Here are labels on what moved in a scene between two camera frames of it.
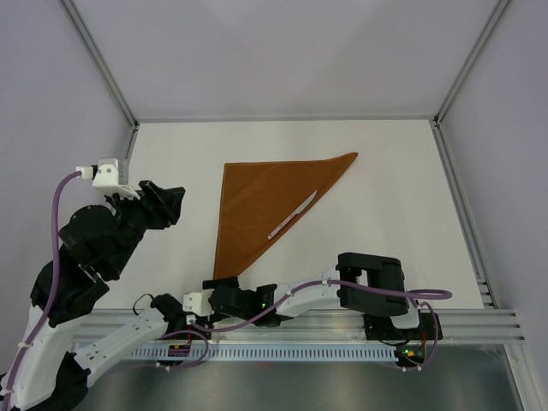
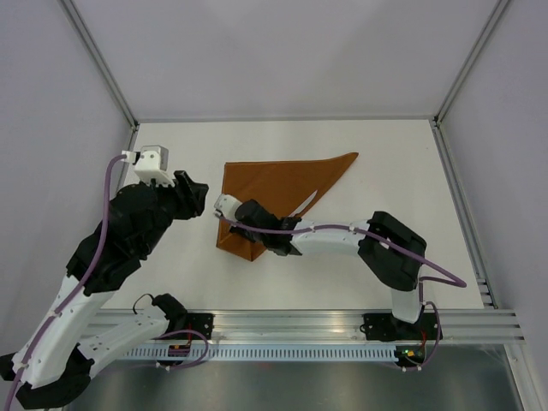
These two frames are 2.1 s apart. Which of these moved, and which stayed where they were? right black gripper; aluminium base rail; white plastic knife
Moved: right black gripper
Stayed: aluminium base rail; white plastic knife
